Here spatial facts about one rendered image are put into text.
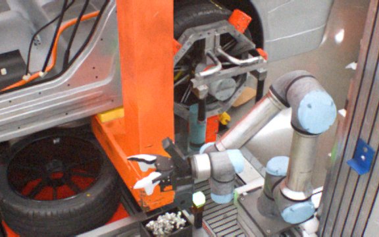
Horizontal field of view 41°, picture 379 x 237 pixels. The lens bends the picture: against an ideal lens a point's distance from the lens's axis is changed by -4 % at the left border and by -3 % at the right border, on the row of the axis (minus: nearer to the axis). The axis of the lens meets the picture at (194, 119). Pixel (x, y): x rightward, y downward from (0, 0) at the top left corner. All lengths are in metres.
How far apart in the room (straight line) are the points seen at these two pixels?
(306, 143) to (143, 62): 0.68
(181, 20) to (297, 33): 0.80
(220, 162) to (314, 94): 0.35
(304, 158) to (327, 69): 2.93
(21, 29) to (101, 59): 0.82
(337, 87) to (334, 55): 0.52
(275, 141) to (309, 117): 2.14
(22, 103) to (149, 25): 0.88
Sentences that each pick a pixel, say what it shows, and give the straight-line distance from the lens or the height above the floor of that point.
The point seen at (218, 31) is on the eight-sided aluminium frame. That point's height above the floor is 1.10.
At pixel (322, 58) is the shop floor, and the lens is 4.74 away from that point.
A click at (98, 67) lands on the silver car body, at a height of 1.00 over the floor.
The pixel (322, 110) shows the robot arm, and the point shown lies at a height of 1.43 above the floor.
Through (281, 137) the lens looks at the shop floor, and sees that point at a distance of 3.74.
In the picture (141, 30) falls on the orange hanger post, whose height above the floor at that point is 1.45.
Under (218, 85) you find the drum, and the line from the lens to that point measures 2.60.
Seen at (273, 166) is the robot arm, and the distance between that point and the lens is 1.92.
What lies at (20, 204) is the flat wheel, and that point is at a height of 0.50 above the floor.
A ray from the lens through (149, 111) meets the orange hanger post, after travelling 2.09.
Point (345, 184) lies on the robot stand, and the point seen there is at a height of 1.06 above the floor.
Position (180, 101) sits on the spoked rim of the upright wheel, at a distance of 2.88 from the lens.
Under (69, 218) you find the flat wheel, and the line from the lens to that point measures 2.58.
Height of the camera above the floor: 2.32
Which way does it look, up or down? 37 degrees down
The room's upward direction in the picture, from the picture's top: 1 degrees clockwise
